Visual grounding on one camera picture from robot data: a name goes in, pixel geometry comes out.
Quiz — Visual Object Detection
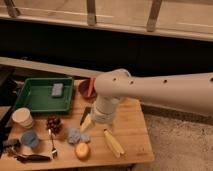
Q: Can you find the blue crumpled cloth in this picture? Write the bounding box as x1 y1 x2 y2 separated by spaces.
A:
67 128 90 145

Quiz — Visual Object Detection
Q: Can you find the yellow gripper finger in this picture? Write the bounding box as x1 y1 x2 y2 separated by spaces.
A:
80 114 95 133

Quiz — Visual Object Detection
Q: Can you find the grey blue sponge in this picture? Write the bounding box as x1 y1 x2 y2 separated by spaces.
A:
51 83 63 97

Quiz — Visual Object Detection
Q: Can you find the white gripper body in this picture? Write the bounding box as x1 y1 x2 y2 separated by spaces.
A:
91 95 120 124

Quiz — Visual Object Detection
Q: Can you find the wooden table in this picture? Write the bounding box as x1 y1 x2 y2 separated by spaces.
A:
0 80 154 171

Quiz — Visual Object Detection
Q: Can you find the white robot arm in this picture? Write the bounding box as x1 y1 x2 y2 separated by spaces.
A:
85 69 213 131

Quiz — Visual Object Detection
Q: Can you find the green plastic tray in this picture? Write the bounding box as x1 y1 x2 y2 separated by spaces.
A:
13 78 74 113

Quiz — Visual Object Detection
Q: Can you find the yellow apple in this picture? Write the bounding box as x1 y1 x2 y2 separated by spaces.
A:
75 143 90 160

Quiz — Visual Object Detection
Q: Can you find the white plastic cup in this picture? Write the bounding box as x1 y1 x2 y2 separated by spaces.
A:
12 108 34 128

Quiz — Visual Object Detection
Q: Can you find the silver fork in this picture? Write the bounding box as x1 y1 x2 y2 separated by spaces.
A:
48 129 58 159

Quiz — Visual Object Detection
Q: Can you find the orange carrot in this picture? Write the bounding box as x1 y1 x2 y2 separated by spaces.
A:
87 78 95 97

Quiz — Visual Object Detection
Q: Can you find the bunch of dark grapes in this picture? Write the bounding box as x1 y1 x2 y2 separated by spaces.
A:
46 117 62 134

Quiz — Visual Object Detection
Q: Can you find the blue round lid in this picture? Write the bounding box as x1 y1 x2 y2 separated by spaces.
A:
21 130 39 148

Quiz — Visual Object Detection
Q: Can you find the black rectangular block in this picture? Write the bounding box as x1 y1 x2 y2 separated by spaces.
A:
80 107 91 125

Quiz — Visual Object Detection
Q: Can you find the black handled tool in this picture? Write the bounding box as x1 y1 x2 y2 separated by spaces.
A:
9 148 51 163

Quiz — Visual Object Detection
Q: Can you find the purple bowl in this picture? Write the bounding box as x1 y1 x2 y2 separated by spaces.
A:
78 79 97 99

